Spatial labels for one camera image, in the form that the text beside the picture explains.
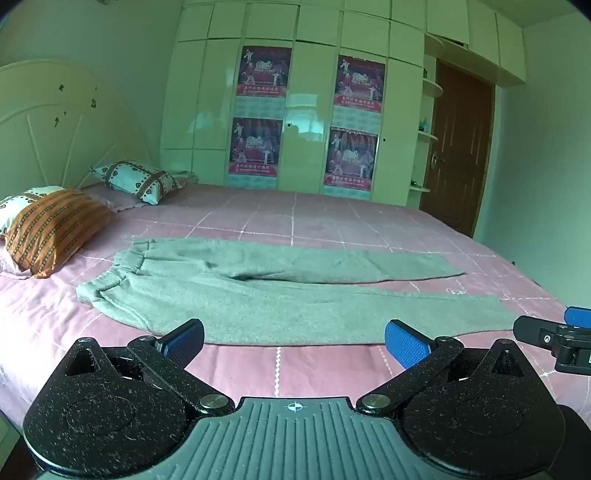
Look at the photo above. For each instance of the white glossy wardrobe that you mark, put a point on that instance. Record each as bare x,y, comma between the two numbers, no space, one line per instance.
304,92

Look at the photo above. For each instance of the brown wooden door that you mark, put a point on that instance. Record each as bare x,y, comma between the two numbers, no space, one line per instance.
457,147

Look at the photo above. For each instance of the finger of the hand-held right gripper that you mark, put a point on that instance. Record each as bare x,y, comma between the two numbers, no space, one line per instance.
535,330
579,316

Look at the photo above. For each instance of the small bottle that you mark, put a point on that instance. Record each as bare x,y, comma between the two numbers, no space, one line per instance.
425,124

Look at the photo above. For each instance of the gray pants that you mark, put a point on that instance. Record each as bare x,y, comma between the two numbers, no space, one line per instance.
277,295

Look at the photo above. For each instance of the heart patterned pillow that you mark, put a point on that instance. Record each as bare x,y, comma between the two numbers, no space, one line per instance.
134,180

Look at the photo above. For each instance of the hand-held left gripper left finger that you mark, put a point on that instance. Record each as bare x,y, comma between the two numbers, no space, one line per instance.
184,344

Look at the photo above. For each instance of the white corner shelf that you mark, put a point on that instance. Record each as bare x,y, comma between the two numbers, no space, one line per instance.
427,134

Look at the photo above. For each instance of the white overhead cabinet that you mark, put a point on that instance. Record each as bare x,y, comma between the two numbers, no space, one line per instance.
480,32

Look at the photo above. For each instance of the white patterned pillow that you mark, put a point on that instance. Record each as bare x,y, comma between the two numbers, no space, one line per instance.
16,205

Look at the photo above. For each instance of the cream wooden headboard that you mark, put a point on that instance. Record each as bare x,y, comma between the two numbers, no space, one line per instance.
55,120

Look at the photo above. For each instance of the pink pillow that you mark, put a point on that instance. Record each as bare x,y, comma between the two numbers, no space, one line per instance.
115,201

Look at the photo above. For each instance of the orange striped pillow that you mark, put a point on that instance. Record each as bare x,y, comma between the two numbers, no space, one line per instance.
51,226

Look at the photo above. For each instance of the bed with pink checked sheet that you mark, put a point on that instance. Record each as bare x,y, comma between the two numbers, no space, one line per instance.
323,221

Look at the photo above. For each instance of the wall poster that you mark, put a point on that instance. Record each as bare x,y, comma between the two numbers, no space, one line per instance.
264,76
256,150
360,87
351,159

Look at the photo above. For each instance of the folded gray cloth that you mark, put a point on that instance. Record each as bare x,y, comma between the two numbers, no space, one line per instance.
187,176

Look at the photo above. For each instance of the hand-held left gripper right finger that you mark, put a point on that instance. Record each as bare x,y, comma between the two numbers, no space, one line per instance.
406,344

